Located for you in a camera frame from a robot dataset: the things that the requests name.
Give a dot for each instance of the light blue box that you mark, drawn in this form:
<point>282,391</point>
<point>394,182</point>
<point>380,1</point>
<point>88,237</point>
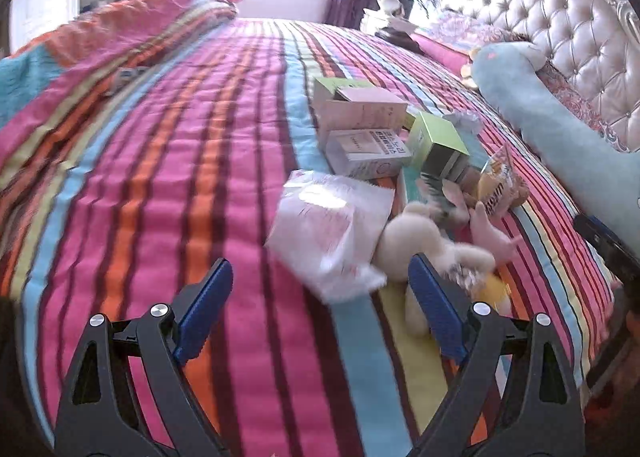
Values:
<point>416,186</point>

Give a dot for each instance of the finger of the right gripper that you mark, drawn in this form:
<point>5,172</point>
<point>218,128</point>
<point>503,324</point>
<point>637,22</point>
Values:
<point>617,257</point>

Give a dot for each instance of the pink white box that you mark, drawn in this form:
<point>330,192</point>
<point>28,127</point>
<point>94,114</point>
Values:
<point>357,108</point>

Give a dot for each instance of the lime green box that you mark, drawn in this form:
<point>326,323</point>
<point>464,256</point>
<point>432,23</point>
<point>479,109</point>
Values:
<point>436,147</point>

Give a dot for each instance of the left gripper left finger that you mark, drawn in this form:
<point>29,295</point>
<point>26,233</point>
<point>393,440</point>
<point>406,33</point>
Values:
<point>99,413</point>

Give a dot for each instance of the striped colourful bedspread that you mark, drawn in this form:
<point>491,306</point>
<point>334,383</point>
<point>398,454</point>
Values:
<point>134,170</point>

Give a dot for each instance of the tufted cream headboard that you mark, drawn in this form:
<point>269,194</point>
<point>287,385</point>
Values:
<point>593,43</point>

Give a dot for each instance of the white barcode box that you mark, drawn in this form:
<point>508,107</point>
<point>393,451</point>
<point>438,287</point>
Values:
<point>366,154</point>

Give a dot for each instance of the pink plush toy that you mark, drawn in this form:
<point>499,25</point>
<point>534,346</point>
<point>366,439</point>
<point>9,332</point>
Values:
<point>487,236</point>

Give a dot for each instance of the white plastic bag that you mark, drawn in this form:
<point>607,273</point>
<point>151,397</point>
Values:
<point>325,232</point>

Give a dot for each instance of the orange snack packet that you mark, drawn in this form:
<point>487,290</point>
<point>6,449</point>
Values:
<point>498,187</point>

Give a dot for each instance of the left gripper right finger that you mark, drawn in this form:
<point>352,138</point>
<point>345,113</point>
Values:
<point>539,412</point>

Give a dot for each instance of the light blue long plush pillow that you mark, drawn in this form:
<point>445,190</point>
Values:
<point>603,182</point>

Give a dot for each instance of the cream plush toy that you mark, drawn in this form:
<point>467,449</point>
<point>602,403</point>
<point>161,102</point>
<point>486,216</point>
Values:
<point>414,232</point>

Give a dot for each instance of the folded colourful quilt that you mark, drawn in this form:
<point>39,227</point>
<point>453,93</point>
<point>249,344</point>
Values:
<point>29,70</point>

